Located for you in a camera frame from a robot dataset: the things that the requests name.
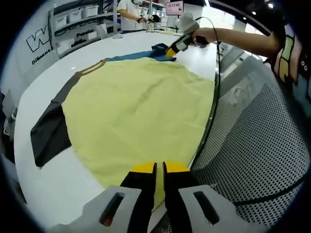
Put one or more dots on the small grey cloth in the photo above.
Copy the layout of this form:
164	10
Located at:
118	36

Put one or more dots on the pink display screen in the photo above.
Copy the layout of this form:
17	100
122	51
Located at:
175	8

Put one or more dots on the white chair back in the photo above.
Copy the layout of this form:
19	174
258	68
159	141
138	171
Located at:
101	31

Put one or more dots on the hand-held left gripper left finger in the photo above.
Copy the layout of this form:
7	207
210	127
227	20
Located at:
116	208

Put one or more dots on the white storage bin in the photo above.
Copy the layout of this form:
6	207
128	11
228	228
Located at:
75	15
61	20
90	11

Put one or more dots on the yellow blue grey garment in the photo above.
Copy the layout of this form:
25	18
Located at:
133	109

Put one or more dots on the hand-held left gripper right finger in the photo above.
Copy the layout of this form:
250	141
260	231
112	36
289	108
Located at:
209	208

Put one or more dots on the grey metal shelf rack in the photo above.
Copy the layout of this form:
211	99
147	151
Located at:
85	22

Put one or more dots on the person's colourful printed shirt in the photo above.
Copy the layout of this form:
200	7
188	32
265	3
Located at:
289	55

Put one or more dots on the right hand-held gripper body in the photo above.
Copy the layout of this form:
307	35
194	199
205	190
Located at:
188	23

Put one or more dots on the person's right hand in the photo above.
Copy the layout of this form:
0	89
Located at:
209	34

